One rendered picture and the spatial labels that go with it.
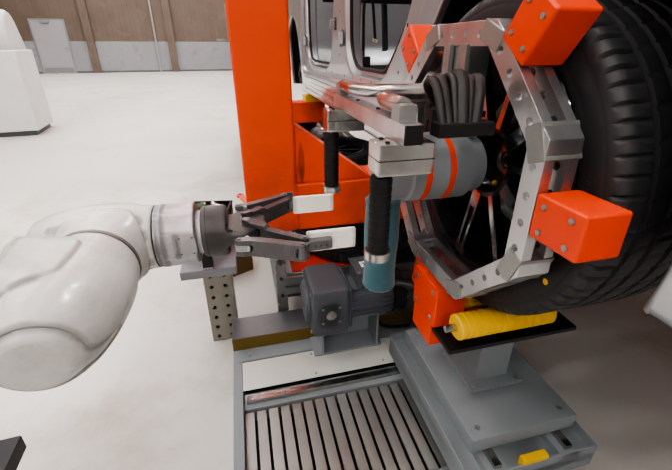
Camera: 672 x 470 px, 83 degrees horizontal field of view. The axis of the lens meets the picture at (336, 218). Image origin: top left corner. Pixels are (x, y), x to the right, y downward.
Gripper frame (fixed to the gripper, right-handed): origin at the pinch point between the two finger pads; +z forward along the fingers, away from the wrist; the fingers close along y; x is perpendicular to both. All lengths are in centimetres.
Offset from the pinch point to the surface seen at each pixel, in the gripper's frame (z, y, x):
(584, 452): 62, 8, -68
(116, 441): -59, -36, -83
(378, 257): 6.8, 2.0, -7.1
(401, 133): 8.8, 3.0, 13.5
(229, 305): -25, -75, -68
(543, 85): 32.0, 1.7, 19.4
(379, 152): 6.0, 2.2, 10.8
